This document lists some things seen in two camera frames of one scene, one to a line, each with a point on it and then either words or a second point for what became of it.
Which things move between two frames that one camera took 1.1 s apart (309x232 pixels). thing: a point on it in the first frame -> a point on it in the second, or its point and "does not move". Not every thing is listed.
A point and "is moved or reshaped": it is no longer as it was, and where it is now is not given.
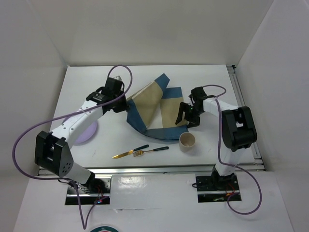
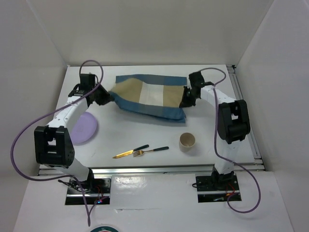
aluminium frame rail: x=258 y=164 does not move
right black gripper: x=183 y=107 -> x=185 y=102
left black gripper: x=123 y=107 -> x=106 y=97
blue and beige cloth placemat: x=141 y=106 is moved or reshaped
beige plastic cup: x=187 y=140 does not move
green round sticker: x=104 y=229 does not move
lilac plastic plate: x=85 y=134 does not move
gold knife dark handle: x=130 y=152 does not move
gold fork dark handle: x=140 y=152 does not move
